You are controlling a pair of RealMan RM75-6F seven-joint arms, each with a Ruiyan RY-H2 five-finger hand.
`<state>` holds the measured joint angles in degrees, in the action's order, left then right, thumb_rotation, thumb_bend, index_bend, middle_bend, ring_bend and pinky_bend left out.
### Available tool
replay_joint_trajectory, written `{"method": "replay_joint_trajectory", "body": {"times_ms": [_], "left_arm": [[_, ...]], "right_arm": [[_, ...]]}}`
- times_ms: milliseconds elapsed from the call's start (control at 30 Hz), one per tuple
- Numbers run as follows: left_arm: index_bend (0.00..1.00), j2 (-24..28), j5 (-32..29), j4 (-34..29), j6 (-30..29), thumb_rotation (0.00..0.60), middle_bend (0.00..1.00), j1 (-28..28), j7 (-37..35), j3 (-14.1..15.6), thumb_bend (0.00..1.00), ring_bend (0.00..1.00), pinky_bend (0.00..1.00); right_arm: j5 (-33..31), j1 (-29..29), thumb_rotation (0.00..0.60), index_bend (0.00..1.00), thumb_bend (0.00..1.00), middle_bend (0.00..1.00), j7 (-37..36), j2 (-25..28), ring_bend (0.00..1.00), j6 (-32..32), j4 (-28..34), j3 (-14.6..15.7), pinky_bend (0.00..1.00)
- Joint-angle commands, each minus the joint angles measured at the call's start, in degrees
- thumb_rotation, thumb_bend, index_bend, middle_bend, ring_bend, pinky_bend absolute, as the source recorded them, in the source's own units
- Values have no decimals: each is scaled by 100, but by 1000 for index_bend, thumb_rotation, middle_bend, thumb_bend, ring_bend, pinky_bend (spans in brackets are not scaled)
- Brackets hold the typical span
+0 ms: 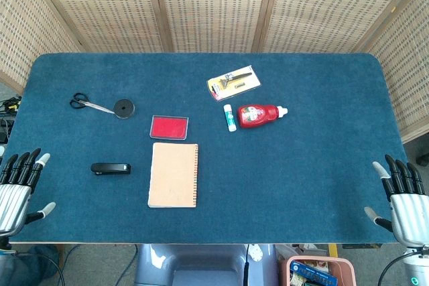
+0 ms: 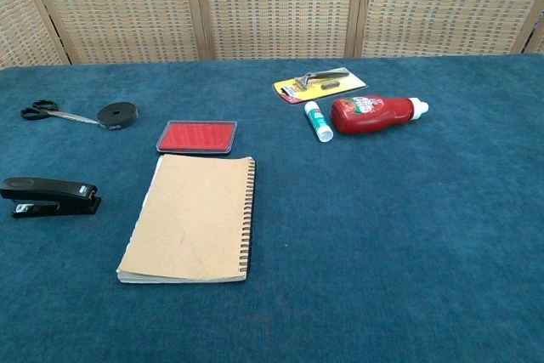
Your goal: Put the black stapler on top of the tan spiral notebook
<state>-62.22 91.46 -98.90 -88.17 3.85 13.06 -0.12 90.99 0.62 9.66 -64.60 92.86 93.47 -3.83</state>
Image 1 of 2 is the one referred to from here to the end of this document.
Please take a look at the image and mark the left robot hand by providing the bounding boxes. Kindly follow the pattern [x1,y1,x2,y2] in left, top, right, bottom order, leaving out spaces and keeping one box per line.
[0,147,56,237]

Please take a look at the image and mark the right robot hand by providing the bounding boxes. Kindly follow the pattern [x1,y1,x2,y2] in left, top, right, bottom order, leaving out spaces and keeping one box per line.
[363,154,429,253]

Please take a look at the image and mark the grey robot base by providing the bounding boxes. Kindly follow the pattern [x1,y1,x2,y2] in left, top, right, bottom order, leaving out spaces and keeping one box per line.
[133,244,280,286]

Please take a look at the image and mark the black stapler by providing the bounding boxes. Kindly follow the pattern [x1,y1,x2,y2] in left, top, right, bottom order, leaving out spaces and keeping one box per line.
[90,162,132,177]

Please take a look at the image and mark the tan spiral notebook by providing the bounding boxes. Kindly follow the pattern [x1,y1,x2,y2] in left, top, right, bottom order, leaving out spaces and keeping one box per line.
[147,142,199,209]

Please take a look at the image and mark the red ink pad case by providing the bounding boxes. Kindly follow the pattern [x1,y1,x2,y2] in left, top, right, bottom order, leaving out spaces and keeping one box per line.
[149,115,190,141]

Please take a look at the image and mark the pink plastic basket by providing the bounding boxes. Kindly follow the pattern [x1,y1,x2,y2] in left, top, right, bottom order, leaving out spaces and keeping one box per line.
[280,255,357,286]

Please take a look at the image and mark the blue box in basket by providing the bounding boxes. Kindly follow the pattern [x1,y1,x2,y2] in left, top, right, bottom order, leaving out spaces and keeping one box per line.
[290,260,339,286]

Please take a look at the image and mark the black tape roll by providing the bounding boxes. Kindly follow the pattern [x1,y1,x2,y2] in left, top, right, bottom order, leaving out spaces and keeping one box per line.
[113,98,136,120]

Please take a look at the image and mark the red squeeze bottle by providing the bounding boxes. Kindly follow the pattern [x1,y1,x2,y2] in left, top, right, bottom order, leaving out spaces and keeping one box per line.
[237,104,289,129]

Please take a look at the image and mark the blue table mat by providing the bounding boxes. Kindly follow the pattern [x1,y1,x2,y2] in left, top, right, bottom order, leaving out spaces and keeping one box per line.
[3,52,410,244]

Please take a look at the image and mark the white glue stick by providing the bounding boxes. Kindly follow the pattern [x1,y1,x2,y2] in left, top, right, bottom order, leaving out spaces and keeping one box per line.
[223,104,237,133]

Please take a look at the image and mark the packaged razor on card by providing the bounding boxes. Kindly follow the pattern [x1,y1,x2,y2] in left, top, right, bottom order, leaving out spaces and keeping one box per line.
[206,65,261,102]

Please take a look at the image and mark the woven folding screen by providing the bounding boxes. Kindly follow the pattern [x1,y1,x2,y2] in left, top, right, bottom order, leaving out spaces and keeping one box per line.
[0,0,429,145]

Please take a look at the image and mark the black cable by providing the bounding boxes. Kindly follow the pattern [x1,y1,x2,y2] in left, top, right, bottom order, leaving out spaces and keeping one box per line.
[377,251,415,286]
[9,248,66,286]

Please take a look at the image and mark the black handled scissors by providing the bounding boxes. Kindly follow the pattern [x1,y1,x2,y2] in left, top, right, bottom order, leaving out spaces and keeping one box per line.
[69,92,117,115]

